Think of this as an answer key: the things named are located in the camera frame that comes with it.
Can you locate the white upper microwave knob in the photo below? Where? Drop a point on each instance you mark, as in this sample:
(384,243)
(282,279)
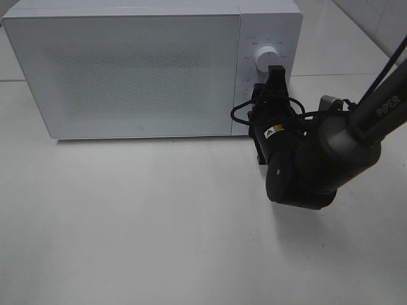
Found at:
(265,56)

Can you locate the white microwave door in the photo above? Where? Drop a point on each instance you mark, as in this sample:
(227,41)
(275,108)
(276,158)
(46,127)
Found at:
(128,77)

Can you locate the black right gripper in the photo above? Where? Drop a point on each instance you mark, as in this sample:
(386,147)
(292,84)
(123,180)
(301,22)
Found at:
(275,120)

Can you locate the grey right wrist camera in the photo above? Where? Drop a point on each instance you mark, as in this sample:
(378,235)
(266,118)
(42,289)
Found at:
(329,103)

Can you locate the white microwave oven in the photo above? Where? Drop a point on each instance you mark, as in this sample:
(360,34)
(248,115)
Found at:
(260,23)

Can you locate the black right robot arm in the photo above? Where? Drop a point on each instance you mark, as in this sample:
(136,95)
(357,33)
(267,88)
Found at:
(309,156)

